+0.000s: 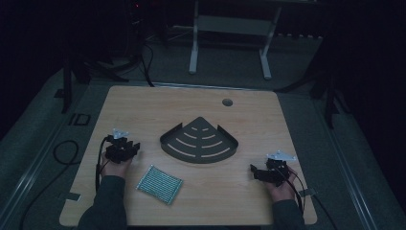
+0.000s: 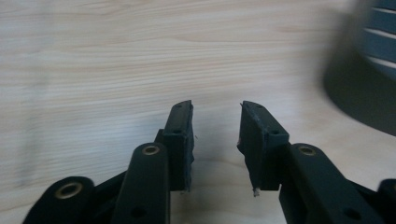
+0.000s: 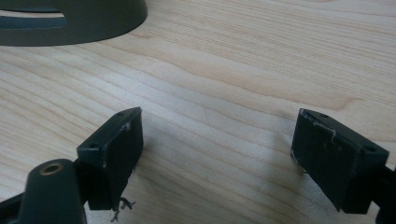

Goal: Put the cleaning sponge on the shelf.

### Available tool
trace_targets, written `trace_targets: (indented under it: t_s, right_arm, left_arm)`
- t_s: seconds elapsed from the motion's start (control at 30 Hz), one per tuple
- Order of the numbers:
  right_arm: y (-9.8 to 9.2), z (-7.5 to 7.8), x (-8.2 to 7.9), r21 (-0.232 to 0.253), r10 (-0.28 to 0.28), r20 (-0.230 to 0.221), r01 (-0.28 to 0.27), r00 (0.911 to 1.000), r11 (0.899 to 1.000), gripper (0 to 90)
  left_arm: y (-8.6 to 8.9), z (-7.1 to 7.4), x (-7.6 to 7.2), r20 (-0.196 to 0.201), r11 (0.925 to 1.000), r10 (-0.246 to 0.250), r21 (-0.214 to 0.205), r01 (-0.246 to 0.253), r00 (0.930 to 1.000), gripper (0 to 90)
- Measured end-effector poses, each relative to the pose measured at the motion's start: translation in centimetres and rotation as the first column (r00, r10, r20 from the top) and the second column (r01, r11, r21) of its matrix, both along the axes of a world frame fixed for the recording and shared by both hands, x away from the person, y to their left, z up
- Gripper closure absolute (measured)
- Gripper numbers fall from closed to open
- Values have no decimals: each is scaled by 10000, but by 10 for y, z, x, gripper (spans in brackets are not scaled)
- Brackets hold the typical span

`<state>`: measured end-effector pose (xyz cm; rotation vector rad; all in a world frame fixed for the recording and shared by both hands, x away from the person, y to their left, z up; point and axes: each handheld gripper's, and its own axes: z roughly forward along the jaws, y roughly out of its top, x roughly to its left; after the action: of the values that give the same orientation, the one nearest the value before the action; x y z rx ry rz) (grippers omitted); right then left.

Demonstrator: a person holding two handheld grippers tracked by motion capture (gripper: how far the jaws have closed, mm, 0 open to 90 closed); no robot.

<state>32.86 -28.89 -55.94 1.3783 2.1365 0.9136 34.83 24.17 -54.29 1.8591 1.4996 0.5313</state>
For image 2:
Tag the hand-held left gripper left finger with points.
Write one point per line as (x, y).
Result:
(180, 140)

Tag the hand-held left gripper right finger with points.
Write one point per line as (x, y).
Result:
(258, 146)

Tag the dark blue striped container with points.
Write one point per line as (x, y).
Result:
(378, 46)

